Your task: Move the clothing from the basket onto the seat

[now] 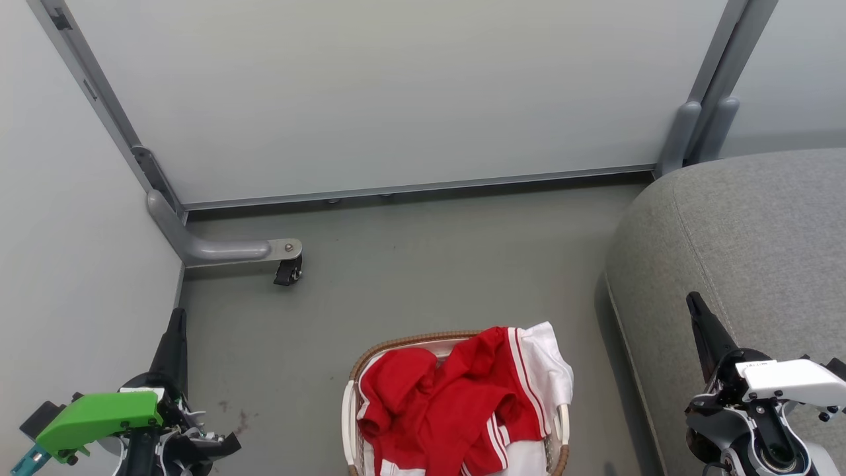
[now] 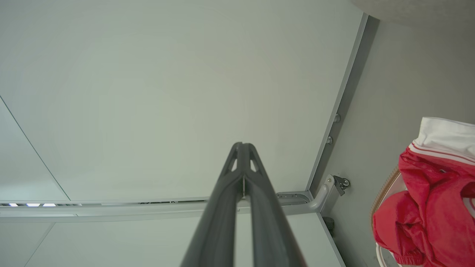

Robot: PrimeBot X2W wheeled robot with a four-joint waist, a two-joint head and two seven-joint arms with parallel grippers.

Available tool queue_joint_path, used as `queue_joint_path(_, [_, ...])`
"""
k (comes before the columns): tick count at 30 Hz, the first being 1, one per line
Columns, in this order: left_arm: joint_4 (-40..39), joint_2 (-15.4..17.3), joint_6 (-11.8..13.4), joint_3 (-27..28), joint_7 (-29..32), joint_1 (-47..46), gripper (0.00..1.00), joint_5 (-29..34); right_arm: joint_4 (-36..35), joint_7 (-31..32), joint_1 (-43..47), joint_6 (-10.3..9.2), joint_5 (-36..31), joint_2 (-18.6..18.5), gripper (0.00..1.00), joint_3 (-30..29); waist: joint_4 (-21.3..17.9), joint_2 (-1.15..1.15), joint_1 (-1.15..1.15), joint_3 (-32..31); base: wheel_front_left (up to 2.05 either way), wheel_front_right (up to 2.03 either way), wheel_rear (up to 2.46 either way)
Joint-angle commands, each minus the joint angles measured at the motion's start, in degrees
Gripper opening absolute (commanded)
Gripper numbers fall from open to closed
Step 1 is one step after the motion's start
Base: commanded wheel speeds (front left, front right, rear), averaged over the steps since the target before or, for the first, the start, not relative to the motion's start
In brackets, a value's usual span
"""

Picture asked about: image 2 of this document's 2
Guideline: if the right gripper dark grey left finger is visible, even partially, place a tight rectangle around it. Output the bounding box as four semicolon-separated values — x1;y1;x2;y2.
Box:
181;142;244;267

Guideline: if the grey partition frame post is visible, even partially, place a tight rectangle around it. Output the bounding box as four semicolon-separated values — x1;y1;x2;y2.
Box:
305;13;380;193

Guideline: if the grey partition foot with caster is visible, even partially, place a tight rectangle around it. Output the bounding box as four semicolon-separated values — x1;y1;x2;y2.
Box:
276;174;351;215

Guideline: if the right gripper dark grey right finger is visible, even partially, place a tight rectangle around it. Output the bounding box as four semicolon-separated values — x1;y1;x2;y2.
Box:
243;142;307;267

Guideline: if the black caster wheel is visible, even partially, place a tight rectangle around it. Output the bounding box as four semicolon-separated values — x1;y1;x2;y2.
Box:
322;217;335;238

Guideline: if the red and white garment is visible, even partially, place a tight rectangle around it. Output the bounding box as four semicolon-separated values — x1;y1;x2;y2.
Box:
372;117;475;267

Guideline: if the grey partition frame rail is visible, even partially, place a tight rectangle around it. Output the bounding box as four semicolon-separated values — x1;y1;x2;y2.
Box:
0;191;316;224

